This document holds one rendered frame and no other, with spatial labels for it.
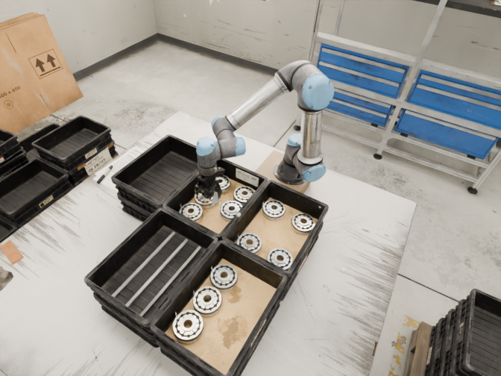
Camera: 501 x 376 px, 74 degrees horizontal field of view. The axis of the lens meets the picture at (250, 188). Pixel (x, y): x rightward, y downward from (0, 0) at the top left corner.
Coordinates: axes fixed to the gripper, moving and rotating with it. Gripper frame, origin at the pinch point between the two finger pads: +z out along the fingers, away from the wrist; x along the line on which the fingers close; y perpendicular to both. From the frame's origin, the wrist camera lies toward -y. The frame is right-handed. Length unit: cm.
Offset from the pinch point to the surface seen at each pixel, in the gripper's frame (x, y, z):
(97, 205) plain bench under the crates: -55, 20, 15
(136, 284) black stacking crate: -3.8, 48.7, 2.0
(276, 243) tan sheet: 35.6, 6.5, 2.1
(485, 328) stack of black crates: 134, -20, 37
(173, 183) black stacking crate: -23.1, -1.9, 2.0
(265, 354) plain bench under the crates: 49, 45, 15
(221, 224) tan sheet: 10.1, 8.8, 2.0
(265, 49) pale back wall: -97, -280, 56
